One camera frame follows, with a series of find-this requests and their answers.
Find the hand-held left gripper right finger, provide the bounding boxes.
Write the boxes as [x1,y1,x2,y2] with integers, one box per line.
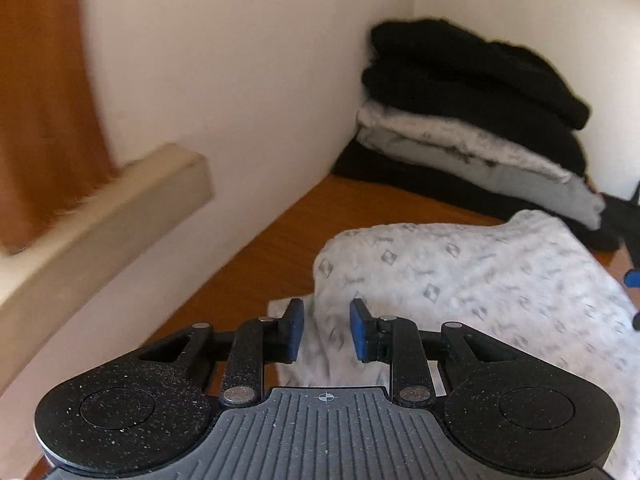
[349,298,521,407]

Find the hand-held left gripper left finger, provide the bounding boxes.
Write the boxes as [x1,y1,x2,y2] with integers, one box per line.
[137,299,306,407]

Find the white patterned pants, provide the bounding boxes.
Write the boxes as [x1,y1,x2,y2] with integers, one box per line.
[267,209,640,480]

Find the black bag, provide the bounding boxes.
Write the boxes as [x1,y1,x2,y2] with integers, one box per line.
[597,180,640,257]

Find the grey folded garment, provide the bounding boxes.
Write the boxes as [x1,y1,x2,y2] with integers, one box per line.
[357,127,607,229]

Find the beige window sill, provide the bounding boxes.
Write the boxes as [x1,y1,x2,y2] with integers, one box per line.
[0,142,213,397]

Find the white patterned folded garment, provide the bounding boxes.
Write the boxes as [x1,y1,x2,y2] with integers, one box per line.
[356,100,573,184]

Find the black folded sweater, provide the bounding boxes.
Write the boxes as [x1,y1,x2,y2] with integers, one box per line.
[370,19,592,130]

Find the wooden window trim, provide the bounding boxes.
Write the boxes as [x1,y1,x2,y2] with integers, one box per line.
[0,0,118,256]

